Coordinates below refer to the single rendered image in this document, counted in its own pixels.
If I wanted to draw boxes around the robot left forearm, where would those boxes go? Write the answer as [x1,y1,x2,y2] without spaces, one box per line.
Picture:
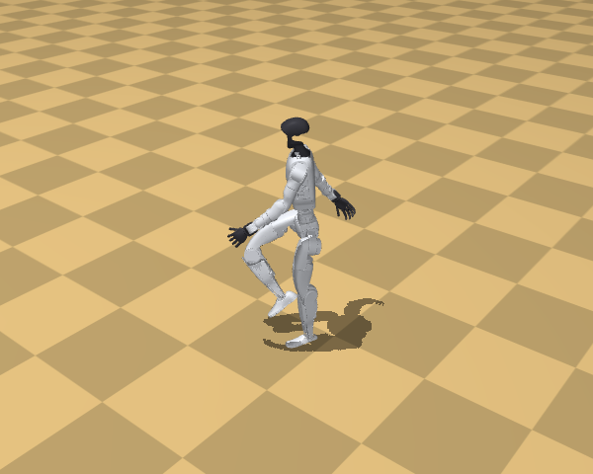
[246,201,285,234]

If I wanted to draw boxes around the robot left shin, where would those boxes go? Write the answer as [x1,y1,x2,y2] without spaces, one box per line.
[297,289,317,339]

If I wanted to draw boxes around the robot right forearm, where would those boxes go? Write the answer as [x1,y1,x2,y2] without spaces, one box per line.
[315,172,337,200]

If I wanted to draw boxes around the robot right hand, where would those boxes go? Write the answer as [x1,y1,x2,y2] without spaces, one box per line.
[332,190,356,220]

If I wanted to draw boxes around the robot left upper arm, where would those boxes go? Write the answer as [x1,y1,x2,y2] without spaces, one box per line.
[274,163,307,214]

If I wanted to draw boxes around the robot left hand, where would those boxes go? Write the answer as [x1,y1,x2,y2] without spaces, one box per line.
[227,222,258,248]

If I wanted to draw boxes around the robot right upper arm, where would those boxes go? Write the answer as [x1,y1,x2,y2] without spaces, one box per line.
[304,144,320,182]

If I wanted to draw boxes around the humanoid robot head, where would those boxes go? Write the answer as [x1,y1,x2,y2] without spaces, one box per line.
[281,118,310,158]

